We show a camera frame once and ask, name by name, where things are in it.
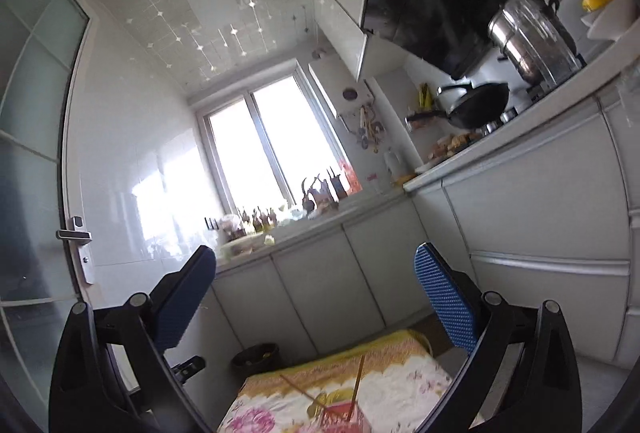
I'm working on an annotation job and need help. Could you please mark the dark trash bin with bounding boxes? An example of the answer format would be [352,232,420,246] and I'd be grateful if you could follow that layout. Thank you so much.
[231,343,281,382]

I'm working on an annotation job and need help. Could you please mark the bunch of wooden chopsticks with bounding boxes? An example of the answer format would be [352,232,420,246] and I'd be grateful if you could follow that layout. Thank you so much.
[279,355,366,415]

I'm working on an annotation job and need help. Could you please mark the hanging utensils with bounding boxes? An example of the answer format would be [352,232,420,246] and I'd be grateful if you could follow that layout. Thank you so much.
[352,105,386,154]

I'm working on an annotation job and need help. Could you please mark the floral tablecloth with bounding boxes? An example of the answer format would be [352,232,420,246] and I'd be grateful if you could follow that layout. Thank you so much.
[217,328,486,433]

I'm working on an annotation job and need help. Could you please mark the black wok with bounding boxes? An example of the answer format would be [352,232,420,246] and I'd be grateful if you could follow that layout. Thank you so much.
[405,82,511,130]

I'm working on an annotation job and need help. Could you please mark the knife block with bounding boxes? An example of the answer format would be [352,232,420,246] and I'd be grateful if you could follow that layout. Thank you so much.
[325,168,349,199]

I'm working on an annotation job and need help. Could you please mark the white water heater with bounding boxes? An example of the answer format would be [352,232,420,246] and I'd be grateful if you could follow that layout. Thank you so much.
[308,55,377,121]

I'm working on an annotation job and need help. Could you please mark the white dish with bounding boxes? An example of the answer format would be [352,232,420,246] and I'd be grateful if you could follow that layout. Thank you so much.
[582,0,637,42]

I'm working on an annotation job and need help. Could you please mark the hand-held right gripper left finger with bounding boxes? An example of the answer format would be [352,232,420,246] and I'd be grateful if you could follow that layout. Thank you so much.
[48,245,217,433]

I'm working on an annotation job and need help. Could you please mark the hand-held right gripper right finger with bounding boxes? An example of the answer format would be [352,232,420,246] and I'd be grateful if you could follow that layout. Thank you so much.
[413,242,583,433]

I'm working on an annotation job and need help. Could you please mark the row of small bottles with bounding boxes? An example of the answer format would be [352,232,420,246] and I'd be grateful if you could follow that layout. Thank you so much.
[236,207,279,232]

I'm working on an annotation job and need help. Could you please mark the cutting board with food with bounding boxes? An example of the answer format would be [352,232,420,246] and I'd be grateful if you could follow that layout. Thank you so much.
[427,133,481,164]

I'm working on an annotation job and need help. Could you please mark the kitchen window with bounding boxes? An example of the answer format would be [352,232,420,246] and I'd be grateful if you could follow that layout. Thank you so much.
[197,68,351,220]

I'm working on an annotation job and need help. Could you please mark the white base cabinets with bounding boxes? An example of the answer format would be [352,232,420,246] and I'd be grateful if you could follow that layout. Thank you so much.
[210,88,640,371]

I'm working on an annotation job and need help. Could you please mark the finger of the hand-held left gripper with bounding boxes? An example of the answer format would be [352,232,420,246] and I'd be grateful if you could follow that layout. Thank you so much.
[172,356,206,379]

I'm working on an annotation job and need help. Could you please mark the pink perforated basket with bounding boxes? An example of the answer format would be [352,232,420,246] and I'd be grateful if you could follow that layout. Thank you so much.
[320,403,374,433]

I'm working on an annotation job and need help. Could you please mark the steel steamer pot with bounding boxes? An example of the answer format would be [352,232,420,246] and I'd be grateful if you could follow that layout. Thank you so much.
[487,0,587,90]

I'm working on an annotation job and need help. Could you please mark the metal door handle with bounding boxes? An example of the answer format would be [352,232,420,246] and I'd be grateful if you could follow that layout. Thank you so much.
[56,215,96,245]

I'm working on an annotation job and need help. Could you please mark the white kettle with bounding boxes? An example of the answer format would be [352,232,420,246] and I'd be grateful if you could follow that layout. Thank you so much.
[384,149,406,179]

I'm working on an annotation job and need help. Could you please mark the frosted glass door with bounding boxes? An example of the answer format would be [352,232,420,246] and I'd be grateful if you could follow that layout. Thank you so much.
[0,0,143,414]

